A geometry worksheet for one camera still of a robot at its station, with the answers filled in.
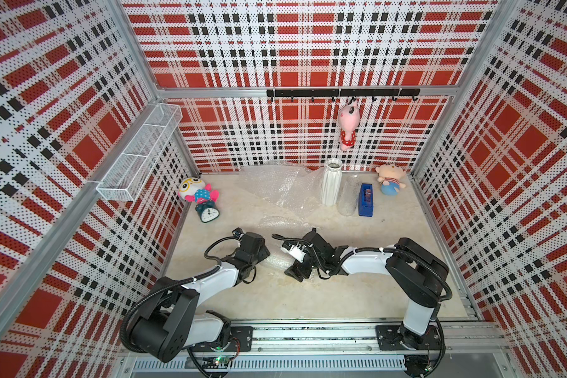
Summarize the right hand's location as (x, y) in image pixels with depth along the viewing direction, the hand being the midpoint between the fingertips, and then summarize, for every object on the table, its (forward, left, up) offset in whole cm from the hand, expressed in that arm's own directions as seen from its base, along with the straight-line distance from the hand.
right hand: (296, 261), depth 89 cm
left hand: (+5, +13, 0) cm, 14 cm away
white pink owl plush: (+34, +48, +4) cm, 58 cm away
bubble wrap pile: (+33, +1, +3) cm, 33 cm away
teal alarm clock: (+22, +39, +3) cm, 45 cm away
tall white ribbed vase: (+28, -15, +10) cm, 34 cm away
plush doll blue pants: (+41, -46, +4) cm, 61 cm away
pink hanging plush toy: (+45, -21, +34) cm, 60 cm away
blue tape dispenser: (+28, -31, +2) cm, 42 cm away
